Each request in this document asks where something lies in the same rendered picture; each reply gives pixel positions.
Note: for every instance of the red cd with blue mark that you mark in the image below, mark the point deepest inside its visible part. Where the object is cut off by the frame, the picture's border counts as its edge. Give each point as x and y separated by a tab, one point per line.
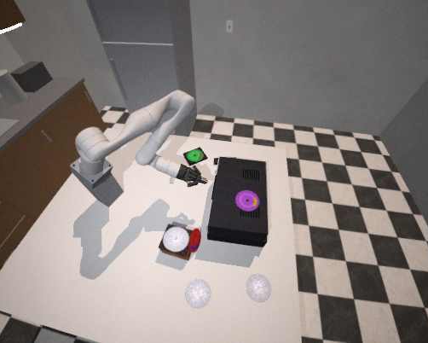
194	245

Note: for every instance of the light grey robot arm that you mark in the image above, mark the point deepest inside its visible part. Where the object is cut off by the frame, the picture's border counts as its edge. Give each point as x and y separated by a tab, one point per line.
97	147

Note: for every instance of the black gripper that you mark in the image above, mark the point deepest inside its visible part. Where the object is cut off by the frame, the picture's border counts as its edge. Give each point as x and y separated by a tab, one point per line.
191	174

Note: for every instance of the pink cd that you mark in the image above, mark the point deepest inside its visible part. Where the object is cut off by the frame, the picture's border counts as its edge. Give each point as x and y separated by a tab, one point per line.
250	205

